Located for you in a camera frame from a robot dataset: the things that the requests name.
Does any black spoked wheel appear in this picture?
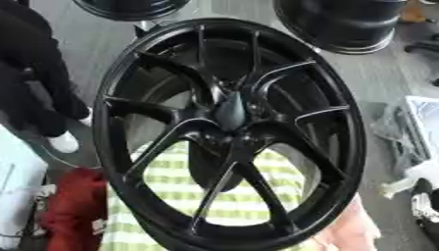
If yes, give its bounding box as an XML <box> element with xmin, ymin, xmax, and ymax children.
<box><xmin>90</xmin><ymin>17</ymin><xmax>369</xmax><ymax>251</ymax></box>

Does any black round wheel rim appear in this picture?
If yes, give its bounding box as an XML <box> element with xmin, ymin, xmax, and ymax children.
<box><xmin>272</xmin><ymin>0</ymin><xmax>411</xmax><ymax>56</ymax></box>
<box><xmin>70</xmin><ymin>0</ymin><xmax>192</xmax><ymax>23</ymax></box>

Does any red cloth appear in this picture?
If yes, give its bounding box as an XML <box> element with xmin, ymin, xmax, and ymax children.
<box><xmin>37</xmin><ymin>167</ymin><xmax>110</xmax><ymax>251</ymax></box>

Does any pink cloth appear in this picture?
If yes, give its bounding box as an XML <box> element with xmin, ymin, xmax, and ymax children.
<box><xmin>310</xmin><ymin>193</ymin><xmax>383</xmax><ymax>251</ymax></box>

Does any person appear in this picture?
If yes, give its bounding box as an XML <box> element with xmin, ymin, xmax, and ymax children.
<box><xmin>0</xmin><ymin>0</ymin><xmax>95</xmax><ymax>154</ymax></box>

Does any white cloth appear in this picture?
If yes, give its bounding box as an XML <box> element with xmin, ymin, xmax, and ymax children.
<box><xmin>0</xmin><ymin>125</ymin><xmax>50</xmax><ymax>251</ymax></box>

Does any black and white shoe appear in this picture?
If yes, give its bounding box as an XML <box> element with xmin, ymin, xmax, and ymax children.
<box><xmin>410</xmin><ymin>177</ymin><xmax>439</xmax><ymax>243</ymax></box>

